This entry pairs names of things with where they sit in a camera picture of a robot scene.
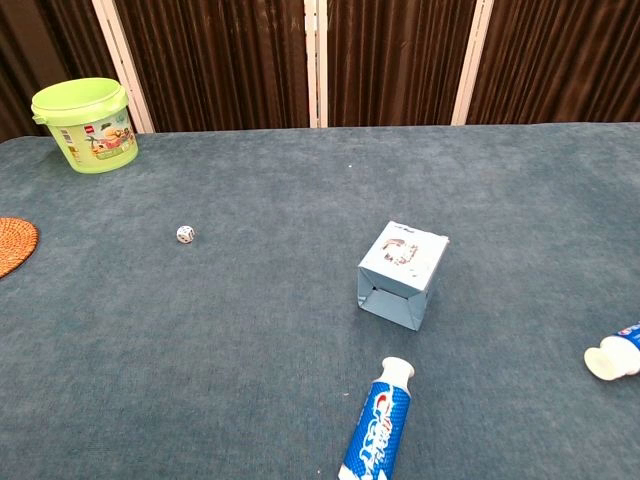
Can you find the small white die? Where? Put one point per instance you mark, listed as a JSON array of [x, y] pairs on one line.
[[185, 234]]

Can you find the light blue paper carton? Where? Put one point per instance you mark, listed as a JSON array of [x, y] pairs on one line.
[[397, 270]]

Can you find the blue velvet table cloth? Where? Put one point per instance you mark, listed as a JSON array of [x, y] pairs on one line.
[[250, 325]]

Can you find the blue toothpaste tube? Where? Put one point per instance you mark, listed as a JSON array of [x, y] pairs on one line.
[[612, 356], [377, 425]]

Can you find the brown folding screen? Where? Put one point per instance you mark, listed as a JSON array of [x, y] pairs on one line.
[[390, 55]]

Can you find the green plastic toy bucket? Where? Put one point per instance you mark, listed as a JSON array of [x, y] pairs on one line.
[[85, 120]]

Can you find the woven rattan coaster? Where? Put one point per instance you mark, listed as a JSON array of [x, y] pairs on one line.
[[11, 245]]

